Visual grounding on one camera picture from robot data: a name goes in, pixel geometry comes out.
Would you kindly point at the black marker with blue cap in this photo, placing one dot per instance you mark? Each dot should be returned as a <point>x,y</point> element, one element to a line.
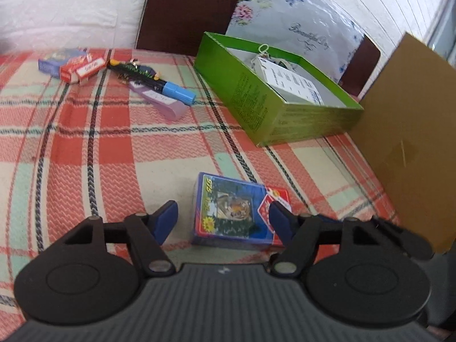
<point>176,91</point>

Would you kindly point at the brown cardboard sheet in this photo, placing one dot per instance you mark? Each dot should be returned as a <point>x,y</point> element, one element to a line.
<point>413,131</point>

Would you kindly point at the red plaid blanket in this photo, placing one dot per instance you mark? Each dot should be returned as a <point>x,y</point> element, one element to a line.
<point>107,149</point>

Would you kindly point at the red card deck box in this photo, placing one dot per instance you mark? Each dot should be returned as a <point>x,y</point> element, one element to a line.
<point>279,194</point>

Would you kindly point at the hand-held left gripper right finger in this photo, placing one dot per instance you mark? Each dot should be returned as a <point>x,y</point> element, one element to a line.
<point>281,222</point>

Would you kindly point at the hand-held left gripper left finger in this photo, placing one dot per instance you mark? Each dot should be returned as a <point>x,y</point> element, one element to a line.
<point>165,221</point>

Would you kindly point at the small red white box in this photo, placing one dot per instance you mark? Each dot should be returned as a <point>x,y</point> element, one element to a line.
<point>91,69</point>

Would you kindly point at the dark brown headboard panel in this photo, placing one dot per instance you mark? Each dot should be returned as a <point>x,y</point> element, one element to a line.
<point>359,67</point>

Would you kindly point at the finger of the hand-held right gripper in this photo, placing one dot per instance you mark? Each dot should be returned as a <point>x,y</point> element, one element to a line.
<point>406,238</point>

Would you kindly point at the lilac flat box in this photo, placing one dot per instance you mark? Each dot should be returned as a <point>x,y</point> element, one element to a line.
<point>167,108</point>

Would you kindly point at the floral white pillow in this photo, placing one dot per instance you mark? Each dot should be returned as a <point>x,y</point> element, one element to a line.
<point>302,17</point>

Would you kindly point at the black green fuzzy toy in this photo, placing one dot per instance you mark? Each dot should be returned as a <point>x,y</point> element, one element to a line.
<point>130,69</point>

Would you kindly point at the green cardboard box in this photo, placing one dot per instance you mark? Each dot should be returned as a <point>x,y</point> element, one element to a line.
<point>256,92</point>

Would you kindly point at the blue tiger card deck box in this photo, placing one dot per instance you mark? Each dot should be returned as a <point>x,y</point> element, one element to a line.
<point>228,210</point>

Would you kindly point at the dark brown chair back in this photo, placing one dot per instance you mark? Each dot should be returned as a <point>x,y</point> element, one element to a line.
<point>188,10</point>

